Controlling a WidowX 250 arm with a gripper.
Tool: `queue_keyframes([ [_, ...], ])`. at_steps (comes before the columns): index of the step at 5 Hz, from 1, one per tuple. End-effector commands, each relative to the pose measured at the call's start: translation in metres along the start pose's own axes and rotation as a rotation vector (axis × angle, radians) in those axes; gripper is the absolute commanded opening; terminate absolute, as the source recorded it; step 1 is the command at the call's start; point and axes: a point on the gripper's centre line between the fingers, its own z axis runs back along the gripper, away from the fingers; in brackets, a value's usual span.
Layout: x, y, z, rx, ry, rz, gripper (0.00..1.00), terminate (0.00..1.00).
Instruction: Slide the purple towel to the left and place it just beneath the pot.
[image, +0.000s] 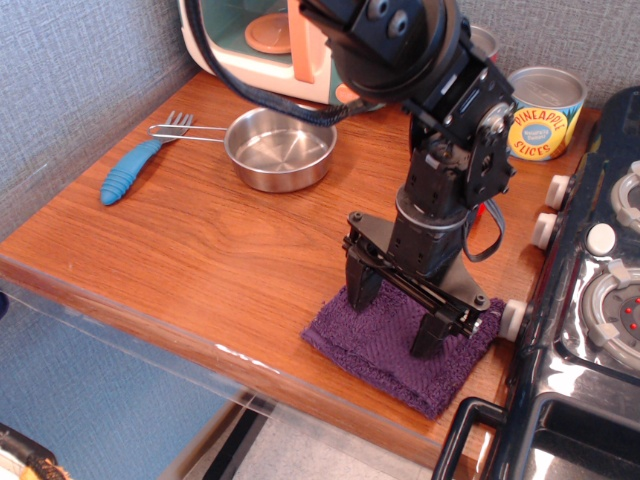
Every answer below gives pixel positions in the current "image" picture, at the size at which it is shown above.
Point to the purple towel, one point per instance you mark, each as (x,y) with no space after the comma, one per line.
(374,346)

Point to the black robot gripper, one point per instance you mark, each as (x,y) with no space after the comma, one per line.
(422,256)

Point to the pineapple slices can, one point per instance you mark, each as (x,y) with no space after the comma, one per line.
(549,102)

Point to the blue handled toy fork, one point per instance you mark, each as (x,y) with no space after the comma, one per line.
(123,175)

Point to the teal toy microwave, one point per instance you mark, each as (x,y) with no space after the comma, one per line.
(271,46)

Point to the black toy stove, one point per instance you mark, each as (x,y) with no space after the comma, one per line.
(572,409)

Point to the tomato sauce can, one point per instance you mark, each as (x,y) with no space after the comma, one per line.
(486,41)

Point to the small steel pot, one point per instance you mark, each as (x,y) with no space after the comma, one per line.
(269,151)

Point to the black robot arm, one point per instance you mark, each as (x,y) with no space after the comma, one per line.
(420,55)

